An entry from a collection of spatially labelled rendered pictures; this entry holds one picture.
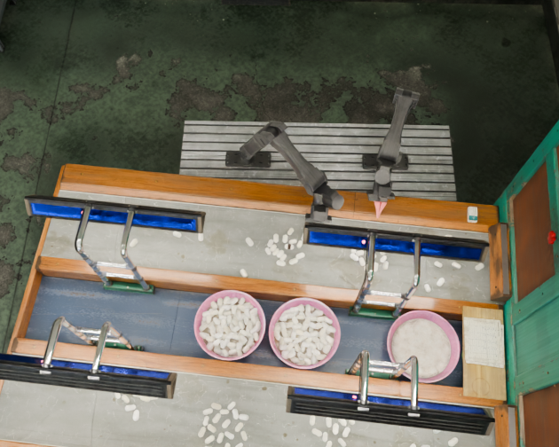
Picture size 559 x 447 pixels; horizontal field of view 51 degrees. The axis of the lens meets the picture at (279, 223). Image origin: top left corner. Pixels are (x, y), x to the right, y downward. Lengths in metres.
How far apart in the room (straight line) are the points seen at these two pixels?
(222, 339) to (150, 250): 0.46
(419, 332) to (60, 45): 2.84
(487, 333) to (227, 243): 1.05
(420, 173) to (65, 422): 1.73
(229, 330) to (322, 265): 0.44
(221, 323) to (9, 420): 0.82
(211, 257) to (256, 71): 1.66
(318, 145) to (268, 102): 1.00
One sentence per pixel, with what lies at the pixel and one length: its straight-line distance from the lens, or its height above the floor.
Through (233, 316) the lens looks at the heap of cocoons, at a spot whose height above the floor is 0.73.
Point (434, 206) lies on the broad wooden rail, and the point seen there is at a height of 0.76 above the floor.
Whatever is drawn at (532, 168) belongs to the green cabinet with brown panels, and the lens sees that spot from 2.28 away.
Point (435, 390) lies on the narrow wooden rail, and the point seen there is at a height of 0.76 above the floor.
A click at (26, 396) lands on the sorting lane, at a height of 0.74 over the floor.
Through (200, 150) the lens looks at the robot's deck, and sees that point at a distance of 2.68.
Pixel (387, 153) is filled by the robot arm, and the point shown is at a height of 1.04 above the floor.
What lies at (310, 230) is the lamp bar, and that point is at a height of 1.10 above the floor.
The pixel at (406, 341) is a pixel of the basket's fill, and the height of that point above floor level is 0.73.
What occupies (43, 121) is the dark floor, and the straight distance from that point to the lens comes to 3.79.
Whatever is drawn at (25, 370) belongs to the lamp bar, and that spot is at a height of 1.10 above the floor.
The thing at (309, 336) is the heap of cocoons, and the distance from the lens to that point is 2.26.
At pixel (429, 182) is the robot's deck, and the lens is 2.66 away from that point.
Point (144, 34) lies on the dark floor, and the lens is 4.01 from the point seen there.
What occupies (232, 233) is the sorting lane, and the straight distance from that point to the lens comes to 2.40.
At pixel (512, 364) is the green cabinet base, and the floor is 0.83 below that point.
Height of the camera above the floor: 2.95
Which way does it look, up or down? 66 degrees down
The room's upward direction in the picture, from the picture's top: straight up
